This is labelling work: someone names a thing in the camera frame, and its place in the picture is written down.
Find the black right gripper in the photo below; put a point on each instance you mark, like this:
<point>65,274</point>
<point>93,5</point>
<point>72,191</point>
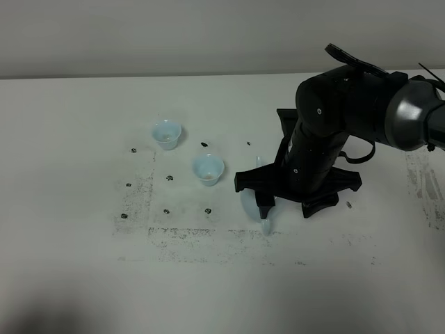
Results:
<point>303,170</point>

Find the light blue porcelain teapot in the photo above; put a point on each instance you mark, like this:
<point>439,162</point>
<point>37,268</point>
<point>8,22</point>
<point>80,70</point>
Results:
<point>248,201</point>

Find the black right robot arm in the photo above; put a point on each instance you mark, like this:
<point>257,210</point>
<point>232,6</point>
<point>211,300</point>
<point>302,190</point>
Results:
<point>356,99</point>

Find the near light blue teacup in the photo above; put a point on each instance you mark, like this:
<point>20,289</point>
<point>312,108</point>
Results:
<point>208,168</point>

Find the light blue teacup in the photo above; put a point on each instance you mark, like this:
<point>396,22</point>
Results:
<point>208,168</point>
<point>166,133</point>

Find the far light blue teacup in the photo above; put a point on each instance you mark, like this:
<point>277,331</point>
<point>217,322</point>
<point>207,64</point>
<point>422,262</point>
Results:
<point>166,133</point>

